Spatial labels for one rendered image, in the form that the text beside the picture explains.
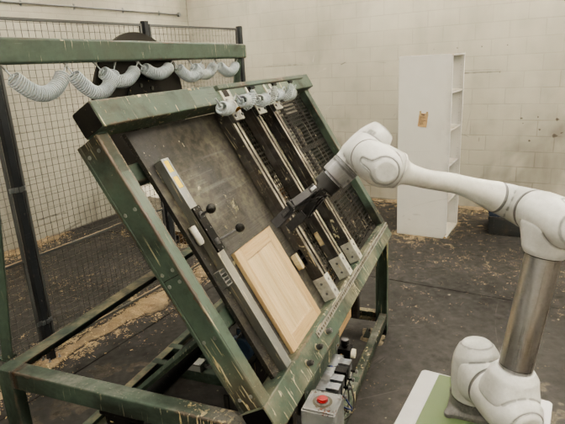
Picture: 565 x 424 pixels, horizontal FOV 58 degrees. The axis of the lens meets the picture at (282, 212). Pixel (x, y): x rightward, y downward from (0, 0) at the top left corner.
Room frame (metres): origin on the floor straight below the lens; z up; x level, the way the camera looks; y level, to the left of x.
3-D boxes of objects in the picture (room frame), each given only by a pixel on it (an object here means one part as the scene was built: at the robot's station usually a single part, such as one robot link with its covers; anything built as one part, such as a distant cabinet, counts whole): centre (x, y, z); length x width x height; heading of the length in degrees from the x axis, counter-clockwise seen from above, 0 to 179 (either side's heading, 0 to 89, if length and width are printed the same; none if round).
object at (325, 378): (1.91, -0.21, 0.69); 0.50 x 0.14 x 0.24; 157
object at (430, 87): (5.90, -1.78, 1.03); 0.61 x 0.58 x 2.05; 149
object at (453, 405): (1.57, -0.66, 0.84); 0.22 x 0.18 x 0.06; 154
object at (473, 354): (1.55, -0.66, 0.98); 0.18 x 0.16 x 0.22; 7
